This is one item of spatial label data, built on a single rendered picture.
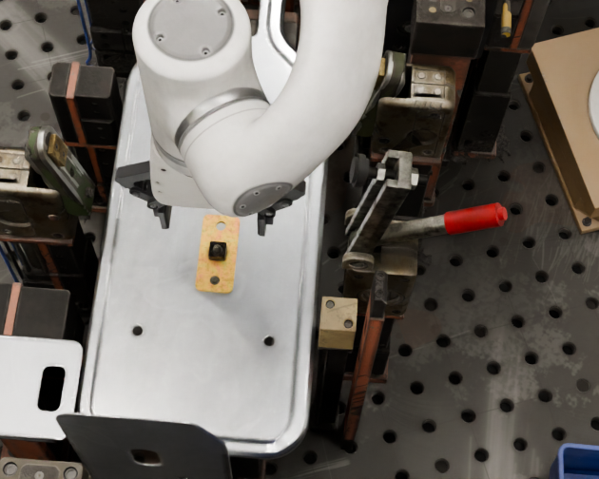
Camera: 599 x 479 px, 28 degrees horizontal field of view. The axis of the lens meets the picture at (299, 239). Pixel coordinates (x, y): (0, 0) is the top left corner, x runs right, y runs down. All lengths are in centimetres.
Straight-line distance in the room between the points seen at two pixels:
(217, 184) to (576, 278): 81
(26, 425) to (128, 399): 10
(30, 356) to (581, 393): 69
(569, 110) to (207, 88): 81
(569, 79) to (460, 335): 37
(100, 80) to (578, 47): 65
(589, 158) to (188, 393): 65
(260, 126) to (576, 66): 85
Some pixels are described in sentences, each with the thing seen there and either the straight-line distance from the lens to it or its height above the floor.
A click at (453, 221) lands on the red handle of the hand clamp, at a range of 110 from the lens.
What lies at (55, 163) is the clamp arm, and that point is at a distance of 118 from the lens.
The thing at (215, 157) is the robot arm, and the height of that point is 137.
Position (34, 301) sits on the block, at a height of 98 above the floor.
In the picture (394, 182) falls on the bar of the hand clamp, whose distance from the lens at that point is 101.
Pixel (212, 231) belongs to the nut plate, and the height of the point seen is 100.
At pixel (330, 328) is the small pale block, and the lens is 111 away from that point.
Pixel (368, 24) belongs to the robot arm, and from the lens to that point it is 83.
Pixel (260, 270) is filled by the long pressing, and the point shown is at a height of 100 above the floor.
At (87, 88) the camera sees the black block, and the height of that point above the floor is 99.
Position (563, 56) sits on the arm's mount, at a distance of 162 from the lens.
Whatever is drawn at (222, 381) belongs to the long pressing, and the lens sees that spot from 117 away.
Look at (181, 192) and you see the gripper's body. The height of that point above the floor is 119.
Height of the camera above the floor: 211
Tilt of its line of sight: 66 degrees down
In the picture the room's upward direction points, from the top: 3 degrees clockwise
